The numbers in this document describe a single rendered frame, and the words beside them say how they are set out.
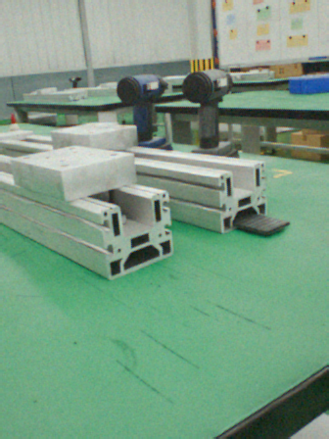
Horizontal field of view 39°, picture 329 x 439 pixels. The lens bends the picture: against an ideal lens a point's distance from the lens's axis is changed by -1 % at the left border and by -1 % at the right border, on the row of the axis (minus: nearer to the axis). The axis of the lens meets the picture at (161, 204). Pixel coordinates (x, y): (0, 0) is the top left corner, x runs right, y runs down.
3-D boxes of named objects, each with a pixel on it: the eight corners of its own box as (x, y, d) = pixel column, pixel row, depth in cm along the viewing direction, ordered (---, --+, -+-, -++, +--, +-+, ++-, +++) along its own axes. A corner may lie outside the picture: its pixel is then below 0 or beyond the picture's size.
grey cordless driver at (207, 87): (183, 184, 94) (174, 73, 88) (218, 164, 111) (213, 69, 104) (218, 186, 91) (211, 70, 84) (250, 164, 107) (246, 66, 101)
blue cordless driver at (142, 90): (120, 172, 110) (110, 78, 104) (161, 156, 127) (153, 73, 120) (149, 173, 107) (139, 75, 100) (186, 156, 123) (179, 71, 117)
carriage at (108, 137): (54, 162, 100) (49, 130, 98) (98, 153, 106) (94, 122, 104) (93, 170, 88) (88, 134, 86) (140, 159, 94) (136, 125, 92)
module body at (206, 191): (5, 171, 126) (-1, 140, 123) (39, 165, 132) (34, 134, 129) (221, 234, 65) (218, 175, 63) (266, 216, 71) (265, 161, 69)
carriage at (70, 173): (17, 203, 69) (9, 158, 68) (80, 186, 76) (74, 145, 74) (69, 223, 57) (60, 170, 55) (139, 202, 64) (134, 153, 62)
